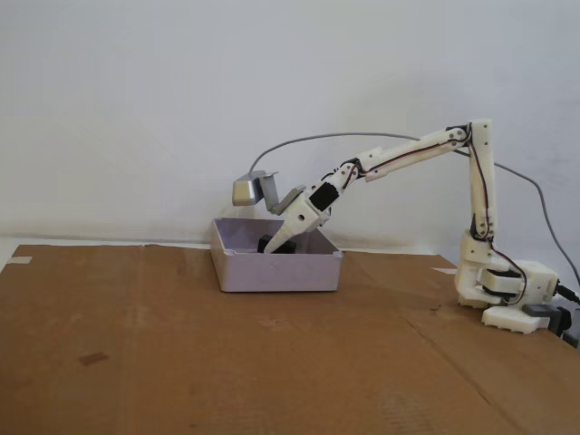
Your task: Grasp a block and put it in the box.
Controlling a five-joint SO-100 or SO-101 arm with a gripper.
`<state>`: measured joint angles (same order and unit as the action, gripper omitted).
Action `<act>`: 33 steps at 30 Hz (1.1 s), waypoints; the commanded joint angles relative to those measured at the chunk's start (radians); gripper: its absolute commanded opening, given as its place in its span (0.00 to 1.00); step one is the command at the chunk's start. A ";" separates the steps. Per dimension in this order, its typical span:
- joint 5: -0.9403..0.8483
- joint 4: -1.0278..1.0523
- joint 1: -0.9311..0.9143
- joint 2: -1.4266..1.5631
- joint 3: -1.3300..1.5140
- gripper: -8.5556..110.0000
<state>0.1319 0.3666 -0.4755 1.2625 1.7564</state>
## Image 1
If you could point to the cream gripper black servo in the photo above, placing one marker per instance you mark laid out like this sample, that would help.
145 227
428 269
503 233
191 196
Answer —
296 223

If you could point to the black rectangular block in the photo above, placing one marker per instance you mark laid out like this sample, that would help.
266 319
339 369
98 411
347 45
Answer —
263 242

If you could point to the cream robot arm with base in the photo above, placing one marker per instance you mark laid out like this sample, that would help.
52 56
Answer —
482 181

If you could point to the pale plastic open box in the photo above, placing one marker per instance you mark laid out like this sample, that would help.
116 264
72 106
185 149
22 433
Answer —
272 276

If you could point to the grey webcam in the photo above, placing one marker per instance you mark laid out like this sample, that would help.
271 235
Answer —
247 192

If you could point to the brown cardboard sheet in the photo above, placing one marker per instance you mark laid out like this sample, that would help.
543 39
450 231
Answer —
181 362

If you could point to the white tape strip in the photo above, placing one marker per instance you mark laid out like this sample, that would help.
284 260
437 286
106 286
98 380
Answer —
446 271
20 260

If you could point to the grey table clamp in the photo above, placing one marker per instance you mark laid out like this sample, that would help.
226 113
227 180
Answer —
539 311

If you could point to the grey webcam mount bracket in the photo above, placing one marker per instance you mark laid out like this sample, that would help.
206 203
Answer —
271 192

